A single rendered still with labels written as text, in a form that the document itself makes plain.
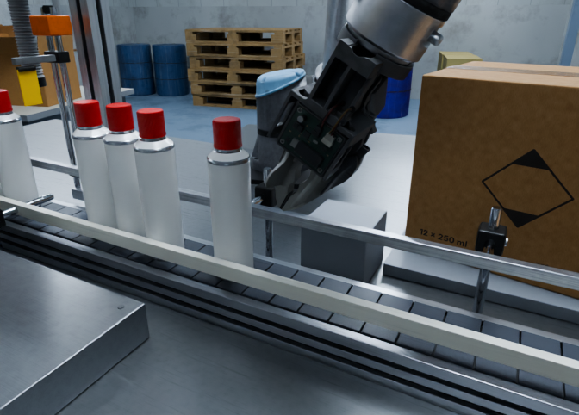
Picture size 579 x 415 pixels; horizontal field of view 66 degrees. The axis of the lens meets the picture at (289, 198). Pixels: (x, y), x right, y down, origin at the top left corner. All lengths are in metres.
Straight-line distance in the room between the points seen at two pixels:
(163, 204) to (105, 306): 0.14
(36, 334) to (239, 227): 0.25
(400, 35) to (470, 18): 6.71
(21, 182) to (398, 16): 0.68
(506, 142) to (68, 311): 0.58
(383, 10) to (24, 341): 0.47
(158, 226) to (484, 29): 6.68
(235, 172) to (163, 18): 7.79
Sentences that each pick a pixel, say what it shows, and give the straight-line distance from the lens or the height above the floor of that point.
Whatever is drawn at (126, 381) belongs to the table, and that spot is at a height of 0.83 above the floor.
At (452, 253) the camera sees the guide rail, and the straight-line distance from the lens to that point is 0.52.
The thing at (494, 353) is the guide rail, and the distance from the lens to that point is 0.48.
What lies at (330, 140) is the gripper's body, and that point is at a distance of 0.40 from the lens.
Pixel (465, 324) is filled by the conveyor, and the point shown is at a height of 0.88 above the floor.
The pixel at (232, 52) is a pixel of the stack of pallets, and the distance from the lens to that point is 6.16.
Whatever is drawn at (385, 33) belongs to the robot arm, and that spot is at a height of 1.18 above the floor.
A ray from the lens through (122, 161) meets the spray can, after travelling 0.65.
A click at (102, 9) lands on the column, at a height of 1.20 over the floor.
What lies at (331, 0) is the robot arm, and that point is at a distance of 0.94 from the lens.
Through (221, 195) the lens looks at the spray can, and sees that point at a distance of 0.54.
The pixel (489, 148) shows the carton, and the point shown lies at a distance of 0.66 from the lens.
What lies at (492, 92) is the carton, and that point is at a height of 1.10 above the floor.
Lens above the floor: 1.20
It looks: 22 degrees down
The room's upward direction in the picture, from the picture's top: straight up
